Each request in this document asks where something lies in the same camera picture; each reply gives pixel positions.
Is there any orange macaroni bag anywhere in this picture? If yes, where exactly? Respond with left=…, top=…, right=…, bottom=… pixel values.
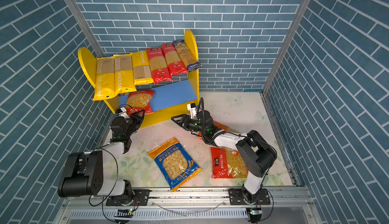
left=205, top=121, right=239, bottom=134

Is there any red labelled spaghetti bag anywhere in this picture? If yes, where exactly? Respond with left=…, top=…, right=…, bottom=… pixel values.
left=146, top=48, right=173, bottom=84

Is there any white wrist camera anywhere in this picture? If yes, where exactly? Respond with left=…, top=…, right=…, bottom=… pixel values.
left=187, top=103, right=197, bottom=119
left=115, top=107, right=129, bottom=118

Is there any red macaroni bag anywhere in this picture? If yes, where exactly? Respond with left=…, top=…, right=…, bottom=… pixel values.
left=126, top=90, right=155, bottom=116

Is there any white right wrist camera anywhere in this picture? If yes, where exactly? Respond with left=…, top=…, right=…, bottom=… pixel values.
left=187, top=103, right=197, bottom=119

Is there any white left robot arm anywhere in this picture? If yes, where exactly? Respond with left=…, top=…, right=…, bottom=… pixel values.
left=57, top=110, right=145, bottom=206

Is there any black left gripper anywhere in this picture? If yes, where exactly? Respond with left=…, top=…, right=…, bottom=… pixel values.
left=123, top=109, right=144, bottom=140

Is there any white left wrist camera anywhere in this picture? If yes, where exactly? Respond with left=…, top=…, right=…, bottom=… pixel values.
left=115, top=107, right=129, bottom=118

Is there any floral table mat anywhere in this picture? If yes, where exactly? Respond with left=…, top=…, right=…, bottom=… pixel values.
left=104, top=92, right=292, bottom=188

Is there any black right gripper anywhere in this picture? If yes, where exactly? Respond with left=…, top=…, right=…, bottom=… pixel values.
left=172, top=114, right=208, bottom=135

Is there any metal base rail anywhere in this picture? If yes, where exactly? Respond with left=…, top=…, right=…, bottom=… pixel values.
left=55, top=187, right=321, bottom=224

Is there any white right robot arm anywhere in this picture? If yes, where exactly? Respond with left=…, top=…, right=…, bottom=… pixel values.
left=171, top=98, right=277, bottom=204

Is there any blue shell pasta bag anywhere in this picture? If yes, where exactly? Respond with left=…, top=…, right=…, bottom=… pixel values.
left=149, top=138, right=202, bottom=192

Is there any dark labelled spaghetti bag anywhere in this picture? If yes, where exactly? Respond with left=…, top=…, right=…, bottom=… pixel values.
left=173, top=39, right=201, bottom=72

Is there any red fusilli bag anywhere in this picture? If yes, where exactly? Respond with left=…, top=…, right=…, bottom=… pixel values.
left=210, top=147, right=248, bottom=178

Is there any yellow Pastatime spaghetti bag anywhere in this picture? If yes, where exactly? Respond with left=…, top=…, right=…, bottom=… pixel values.
left=93, top=58, right=116, bottom=101
left=114, top=55, right=136, bottom=95

